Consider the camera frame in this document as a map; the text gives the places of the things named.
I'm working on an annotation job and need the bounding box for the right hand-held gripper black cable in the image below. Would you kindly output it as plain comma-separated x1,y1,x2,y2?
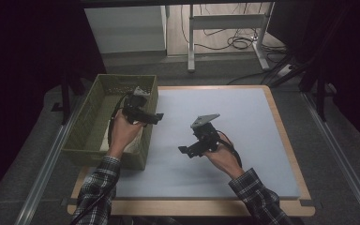
215,128,244,169

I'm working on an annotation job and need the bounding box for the person's left hand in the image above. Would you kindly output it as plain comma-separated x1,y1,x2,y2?
105,108,146,159

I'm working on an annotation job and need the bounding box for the black metal stand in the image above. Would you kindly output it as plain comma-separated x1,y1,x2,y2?
299,55,339,123
51,70,73,127

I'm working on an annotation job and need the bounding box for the person's right hand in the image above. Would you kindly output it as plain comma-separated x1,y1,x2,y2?
202,132,246,181

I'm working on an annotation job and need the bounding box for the hand-held gripper black cable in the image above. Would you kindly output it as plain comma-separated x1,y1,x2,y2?
215,128,244,169
69,91,136,225

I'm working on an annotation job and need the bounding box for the silver metal floor rail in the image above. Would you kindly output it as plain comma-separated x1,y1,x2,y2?
13,93,89,225
301,91,360,225

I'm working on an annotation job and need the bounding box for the white cabinet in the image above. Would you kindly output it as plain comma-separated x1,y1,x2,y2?
83,5,169,58

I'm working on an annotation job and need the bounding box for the white power strip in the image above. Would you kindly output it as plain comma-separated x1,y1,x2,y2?
276,63,295,78

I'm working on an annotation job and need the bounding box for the tangle of black floor cables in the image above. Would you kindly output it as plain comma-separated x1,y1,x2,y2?
180,3,288,54

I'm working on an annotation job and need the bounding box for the white metal desk frame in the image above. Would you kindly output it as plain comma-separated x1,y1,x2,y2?
187,2,277,74

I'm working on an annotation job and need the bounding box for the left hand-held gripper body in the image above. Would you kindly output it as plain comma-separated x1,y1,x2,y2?
121,86,153,126

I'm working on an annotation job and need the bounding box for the light blue table mat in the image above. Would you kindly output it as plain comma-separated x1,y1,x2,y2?
78,87,301,201

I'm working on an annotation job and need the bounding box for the green woven plastic basket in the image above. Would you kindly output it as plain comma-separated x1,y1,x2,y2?
61,73,159,172

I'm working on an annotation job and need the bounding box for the left hand-held gripper black cable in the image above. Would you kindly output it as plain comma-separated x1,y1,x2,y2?
69,91,136,225

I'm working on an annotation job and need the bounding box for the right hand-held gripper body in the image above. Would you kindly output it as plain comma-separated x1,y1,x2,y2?
189,112,223,158

